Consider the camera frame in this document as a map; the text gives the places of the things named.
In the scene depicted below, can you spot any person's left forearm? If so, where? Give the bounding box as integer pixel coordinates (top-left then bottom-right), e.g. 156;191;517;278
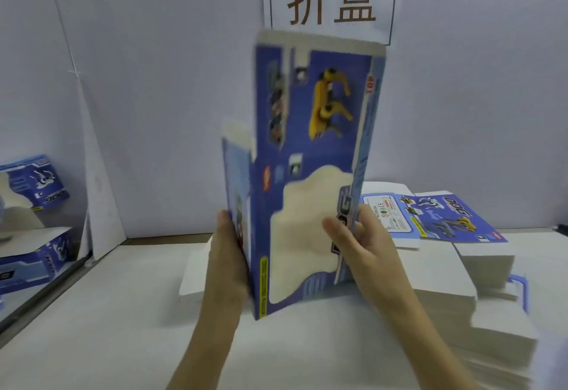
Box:
166;301;250;390

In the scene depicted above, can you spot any person's right forearm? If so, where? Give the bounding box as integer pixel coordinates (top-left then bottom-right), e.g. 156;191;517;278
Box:
382;295;482;390

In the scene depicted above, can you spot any person's left hand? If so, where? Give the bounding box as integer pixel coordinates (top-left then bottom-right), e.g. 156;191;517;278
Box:
206;210;251;313

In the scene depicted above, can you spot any pile of blue boxes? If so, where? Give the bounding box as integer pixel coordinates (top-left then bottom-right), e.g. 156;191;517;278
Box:
0;155;76;296

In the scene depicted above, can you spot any blue dog-print cardboard box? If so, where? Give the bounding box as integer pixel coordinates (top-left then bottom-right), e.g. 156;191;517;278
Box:
220;30;388;321

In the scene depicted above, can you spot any person's right hand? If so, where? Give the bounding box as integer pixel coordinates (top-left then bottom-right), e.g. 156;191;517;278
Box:
321;205;419;317

